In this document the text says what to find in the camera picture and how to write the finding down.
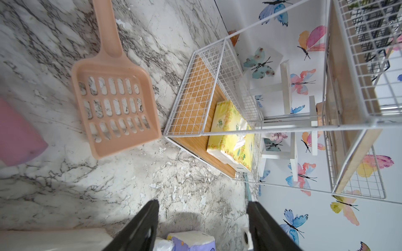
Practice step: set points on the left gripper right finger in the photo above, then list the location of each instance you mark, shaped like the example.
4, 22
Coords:
266, 234

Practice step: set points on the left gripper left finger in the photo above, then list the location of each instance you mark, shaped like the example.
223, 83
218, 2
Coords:
140, 233

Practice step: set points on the purple tissue pack shelf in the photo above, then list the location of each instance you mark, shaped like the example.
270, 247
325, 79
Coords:
186, 241

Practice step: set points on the green tissue pack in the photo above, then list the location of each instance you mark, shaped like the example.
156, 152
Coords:
235, 150

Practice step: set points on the orange tissue pack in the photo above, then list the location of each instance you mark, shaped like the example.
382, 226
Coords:
67, 240

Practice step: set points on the white small stand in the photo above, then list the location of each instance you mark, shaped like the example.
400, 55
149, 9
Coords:
283, 122

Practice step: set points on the purple pink garden fork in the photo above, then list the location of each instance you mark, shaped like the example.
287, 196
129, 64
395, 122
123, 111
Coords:
20, 141

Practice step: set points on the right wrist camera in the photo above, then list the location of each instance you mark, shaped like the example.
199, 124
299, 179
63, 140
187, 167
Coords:
247, 239

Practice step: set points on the white wire shelf rack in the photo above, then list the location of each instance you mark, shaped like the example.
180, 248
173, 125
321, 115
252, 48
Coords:
358, 117

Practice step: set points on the black wire wall basket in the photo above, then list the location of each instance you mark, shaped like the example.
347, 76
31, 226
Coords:
376, 23

